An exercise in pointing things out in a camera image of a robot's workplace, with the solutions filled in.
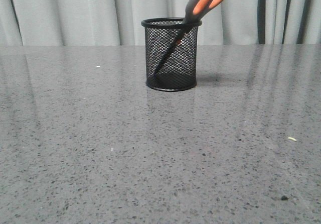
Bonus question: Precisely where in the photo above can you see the grey curtain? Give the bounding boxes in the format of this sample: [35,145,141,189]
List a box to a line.
[1,0,320,46]

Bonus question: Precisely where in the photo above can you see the black orange scissors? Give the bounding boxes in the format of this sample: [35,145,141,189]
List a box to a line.
[154,0,223,74]

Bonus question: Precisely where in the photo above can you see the black mesh pen bucket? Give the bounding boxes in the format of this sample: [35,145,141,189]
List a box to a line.
[141,18,202,91]

